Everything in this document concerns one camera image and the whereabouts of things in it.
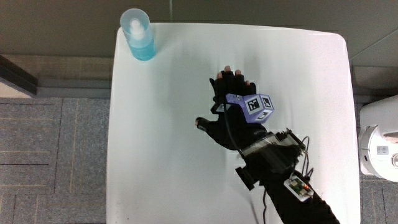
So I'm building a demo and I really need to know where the person's right hand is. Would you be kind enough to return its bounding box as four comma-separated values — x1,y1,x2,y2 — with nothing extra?
195,65,275,151

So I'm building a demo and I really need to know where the blue cleaning spray bottle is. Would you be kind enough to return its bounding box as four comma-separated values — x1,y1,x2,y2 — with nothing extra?
119,7,157,62

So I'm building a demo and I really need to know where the person's right forearm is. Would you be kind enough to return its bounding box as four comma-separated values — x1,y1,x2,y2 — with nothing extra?
234,128,341,224

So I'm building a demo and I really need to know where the white appliance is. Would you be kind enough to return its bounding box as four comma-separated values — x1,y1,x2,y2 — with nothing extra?
358,95,398,183

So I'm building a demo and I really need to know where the dark wooden furniture edge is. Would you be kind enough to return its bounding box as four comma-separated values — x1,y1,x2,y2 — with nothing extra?
0,54,39,98

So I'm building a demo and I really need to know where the black cable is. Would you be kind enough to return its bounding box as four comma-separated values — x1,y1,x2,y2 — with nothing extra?
248,186,269,224

